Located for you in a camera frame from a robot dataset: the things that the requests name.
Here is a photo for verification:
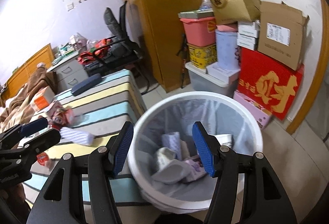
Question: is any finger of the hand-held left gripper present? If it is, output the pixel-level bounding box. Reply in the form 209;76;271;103
0;128;61;166
0;117;49;146

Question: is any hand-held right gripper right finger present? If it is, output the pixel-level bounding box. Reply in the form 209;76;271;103
191;121;299;224

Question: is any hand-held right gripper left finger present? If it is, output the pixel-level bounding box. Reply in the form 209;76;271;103
26;121;134;224

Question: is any small lavender grey carton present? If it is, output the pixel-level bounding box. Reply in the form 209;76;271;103
181;156;207;183

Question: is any small red jelly cup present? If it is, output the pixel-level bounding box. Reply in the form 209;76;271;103
36;152;53;170

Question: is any red cartoon milk can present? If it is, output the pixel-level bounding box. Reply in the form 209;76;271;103
51;109;75;132

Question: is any white foam net sleeve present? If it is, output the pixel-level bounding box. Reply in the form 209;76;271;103
60;128;94;146
161;131;180;155

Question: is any clear plastic bin liner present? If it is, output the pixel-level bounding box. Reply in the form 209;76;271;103
135;98;257;199

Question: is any white round bin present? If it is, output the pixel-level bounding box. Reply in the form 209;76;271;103
128;92;264;217

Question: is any orange and white box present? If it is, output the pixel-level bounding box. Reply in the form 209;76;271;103
31;86;56;111

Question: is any brown printed blanket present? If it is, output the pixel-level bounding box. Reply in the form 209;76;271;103
0;67;58;134

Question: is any wooden headboard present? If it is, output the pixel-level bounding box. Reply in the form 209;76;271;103
0;43;56;91

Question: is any pink floral box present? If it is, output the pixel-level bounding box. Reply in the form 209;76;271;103
233;90;273;130

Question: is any grey drawer cabinet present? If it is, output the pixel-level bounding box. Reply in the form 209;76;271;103
46;53;89;96

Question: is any dark blue glasses case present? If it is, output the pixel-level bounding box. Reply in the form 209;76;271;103
71;73;103;96

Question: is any clear storage bin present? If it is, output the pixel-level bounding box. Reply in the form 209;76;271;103
184;62;241;97

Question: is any white flat box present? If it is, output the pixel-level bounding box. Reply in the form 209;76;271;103
206;62;241;83

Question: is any pile of small boxes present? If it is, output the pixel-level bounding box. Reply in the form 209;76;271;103
53;34;88;60

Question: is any red patterned bag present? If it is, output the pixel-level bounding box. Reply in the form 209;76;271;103
77;37;114;65

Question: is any black and red stick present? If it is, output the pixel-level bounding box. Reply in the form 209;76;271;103
176;32;188;89

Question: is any yellow patterned tin box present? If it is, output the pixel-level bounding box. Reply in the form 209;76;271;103
187;43;218;69

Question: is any red gift box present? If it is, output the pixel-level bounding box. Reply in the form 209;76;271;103
237;46;305;122

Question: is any white plastic bag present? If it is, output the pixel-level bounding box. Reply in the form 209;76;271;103
86;38;99;50

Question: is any lavender cylinder box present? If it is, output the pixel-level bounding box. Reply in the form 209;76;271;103
214;29;241;71

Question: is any pink storage bin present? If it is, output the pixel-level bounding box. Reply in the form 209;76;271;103
179;16;218;48

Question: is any brown cardboard box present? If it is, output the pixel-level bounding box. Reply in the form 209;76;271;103
257;1;310;71

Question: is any pink round lid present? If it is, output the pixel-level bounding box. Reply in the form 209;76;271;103
216;23;238;33

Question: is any black office chair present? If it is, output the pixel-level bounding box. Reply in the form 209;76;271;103
89;0;152;93

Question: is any wooden wardrobe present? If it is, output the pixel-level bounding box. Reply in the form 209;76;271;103
113;0;203;93

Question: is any green patterned flat box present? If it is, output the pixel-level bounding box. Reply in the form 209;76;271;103
178;9;215;19

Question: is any clear plastic bag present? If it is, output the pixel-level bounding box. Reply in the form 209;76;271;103
199;0;215;12

